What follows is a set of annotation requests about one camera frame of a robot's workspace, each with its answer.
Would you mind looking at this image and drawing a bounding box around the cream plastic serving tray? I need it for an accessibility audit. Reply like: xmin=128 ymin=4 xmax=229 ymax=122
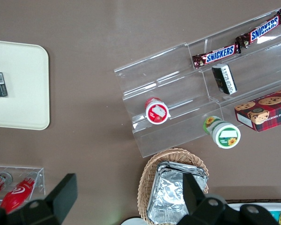
xmin=0 ymin=39 xmax=50 ymax=131

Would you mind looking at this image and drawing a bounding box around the white rectangular snack tray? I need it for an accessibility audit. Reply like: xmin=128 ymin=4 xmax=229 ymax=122
xmin=224 ymin=199 xmax=281 ymax=225

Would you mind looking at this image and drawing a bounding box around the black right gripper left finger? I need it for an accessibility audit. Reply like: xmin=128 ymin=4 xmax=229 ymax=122
xmin=44 ymin=173 xmax=78 ymax=225

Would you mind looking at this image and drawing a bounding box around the clear acrylic stepped display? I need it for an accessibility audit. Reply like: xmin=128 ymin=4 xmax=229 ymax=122
xmin=114 ymin=8 xmax=281 ymax=158

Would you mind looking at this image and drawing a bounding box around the clear acrylic bottle rack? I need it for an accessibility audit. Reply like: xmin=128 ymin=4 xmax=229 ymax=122
xmin=0 ymin=165 xmax=46 ymax=209

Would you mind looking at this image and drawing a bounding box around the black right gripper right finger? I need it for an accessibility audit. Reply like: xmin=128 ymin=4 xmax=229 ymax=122
xmin=182 ymin=173 xmax=209 ymax=216

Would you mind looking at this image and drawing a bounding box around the teal snack packet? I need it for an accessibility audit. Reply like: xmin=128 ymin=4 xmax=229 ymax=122
xmin=269 ymin=210 xmax=281 ymax=221

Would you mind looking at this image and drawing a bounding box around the small black white box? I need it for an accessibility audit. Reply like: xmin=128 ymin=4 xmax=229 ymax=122
xmin=211 ymin=63 xmax=237 ymax=96

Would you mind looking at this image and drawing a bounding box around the oval wicker basket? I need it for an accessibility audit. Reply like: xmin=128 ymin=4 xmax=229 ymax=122
xmin=137 ymin=147 xmax=210 ymax=225

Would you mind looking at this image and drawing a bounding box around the Snickers chocolate bar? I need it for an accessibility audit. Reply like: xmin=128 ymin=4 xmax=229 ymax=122
xmin=235 ymin=8 xmax=281 ymax=49
xmin=192 ymin=43 xmax=242 ymax=70

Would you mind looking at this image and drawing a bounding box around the red lidded yogurt cup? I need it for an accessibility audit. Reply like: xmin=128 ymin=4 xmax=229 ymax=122
xmin=144 ymin=97 xmax=172 ymax=125

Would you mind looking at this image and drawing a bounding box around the aluminium foil container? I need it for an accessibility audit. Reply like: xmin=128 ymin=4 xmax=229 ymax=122
xmin=147 ymin=169 xmax=209 ymax=225
xmin=156 ymin=161 xmax=209 ymax=182

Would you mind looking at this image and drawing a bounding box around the green sunflower lidded cup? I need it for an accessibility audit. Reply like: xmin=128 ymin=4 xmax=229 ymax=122
xmin=202 ymin=116 xmax=242 ymax=150

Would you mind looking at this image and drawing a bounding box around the red tartan cookie box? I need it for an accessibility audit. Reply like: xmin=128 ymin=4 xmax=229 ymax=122
xmin=234 ymin=86 xmax=281 ymax=133

